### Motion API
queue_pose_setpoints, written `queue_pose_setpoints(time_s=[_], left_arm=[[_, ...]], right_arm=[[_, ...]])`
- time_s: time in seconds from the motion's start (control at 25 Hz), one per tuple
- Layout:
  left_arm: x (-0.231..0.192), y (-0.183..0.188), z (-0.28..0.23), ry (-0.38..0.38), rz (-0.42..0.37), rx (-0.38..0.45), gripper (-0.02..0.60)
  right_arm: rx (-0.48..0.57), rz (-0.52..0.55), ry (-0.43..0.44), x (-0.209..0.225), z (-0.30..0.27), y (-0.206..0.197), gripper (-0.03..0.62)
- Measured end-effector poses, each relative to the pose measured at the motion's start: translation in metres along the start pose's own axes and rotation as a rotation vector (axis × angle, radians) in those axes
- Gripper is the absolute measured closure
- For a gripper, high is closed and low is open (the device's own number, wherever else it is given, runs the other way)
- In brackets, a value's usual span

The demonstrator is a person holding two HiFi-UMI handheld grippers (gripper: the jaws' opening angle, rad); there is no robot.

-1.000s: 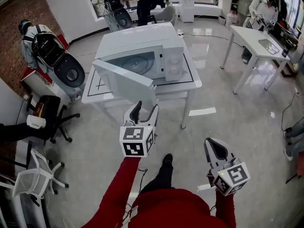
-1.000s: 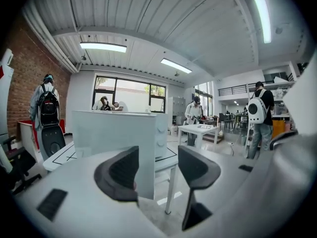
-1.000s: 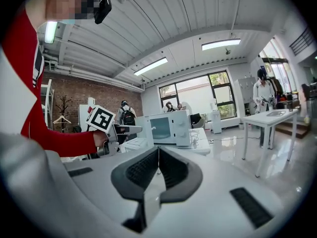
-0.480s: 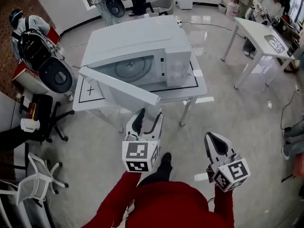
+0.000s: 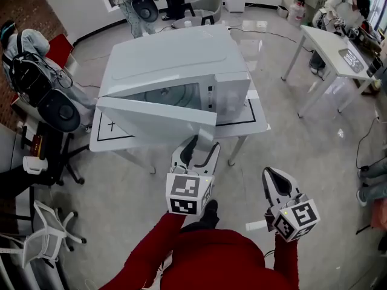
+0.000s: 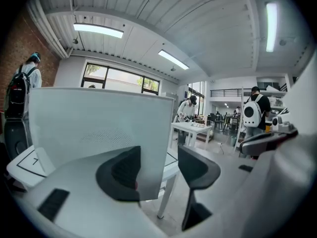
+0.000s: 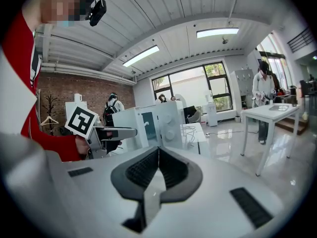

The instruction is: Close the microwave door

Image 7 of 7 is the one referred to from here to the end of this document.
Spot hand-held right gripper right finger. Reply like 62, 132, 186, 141
158, 146, 203, 204

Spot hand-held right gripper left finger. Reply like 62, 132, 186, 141
110, 146, 159, 201

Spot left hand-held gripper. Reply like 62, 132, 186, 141
64, 105, 138, 160

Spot white microwave door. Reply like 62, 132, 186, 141
135, 105, 161, 150

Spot white microwave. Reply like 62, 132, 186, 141
111, 100, 186, 151

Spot person's left forearm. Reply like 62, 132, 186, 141
20, 129, 91, 162

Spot grey office chair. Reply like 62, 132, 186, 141
187, 105, 202, 124

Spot white water dispenser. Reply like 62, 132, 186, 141
206, 102, 218, 127

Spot dark wooden coat rack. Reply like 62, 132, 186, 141
40, 94, 59, 136

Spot long ceiling light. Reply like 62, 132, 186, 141
122, 45, 160, 68
196, 27, 240, 39

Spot black framed window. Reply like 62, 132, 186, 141
151, 61, 234, 114

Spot white square table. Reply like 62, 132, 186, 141
240, 103, 302, 177

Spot white locker cabinet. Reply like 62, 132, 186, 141
230, 69, 256, 109

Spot grey mat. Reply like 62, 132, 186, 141
269, 104, 289, 112

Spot wooden steps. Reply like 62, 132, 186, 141
274, 115, 310, 135

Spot person's red white jacket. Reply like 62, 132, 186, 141
0, 8, 44, 140

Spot person's head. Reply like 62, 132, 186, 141
21, 0, 100, 28

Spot black railing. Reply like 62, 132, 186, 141
287, 27, 316, 54

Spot white cable bundle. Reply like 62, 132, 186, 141
182, 124, 199, 148

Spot white table with cables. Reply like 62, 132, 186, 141
182, 122, 211, 159

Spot black head-mounted camera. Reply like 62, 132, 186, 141
85, 0, 107, 27

